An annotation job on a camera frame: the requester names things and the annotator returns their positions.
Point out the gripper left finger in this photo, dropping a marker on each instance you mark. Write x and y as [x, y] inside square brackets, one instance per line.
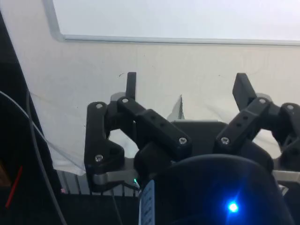
[161, 131]

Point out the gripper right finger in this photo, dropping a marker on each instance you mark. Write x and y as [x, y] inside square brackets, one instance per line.
[243, 122]

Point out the flat whiteboard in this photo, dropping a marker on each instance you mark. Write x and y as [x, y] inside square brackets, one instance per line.
[164, 18]

